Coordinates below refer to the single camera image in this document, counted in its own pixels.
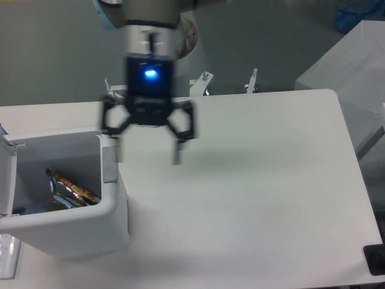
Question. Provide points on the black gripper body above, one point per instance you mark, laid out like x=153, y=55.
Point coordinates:
x=148, y=99

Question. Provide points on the colourful snack wrapper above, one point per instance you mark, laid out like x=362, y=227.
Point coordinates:
x=70, y=194

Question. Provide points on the clear plastic water bottle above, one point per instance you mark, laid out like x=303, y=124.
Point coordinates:
x=36, y=208

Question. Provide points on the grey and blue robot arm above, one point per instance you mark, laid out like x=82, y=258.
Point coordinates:
x=154, y=34

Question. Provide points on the white plastic trash can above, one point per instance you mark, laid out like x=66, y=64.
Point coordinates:
x=86, y=157

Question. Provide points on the clear plastic box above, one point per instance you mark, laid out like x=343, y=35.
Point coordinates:
x=10, y=248

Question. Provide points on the white covered table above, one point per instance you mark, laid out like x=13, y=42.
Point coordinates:
x=354, y=69

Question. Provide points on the blue object in corner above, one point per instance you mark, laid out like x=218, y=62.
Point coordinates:
x=350, y=13

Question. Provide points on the black device at table edge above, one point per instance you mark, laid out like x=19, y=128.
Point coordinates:
x=374, y=255

